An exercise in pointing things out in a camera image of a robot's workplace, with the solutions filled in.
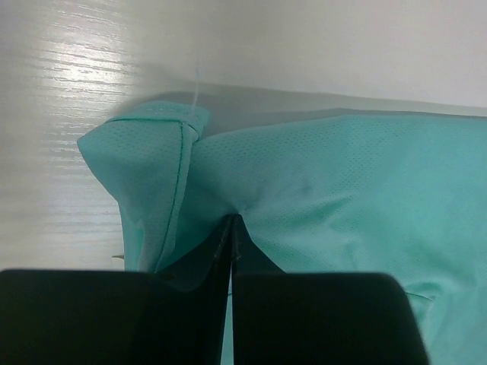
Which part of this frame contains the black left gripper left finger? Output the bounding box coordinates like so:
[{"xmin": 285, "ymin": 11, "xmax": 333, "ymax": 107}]
[{"xmin": 1, "ymin": 216, "xmax": 233, "ymax": 364}]

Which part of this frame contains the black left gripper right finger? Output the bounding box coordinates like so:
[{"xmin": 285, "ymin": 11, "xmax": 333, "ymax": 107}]
[{"xmin": 231, "ymin": 216, "xmax": 429, "ymax": 364}]

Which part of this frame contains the teal t shirt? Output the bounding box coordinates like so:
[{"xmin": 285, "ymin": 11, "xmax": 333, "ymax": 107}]
[{"xmin": 78, "ymin": 101, "xmax": 486, "ymax": 364}]

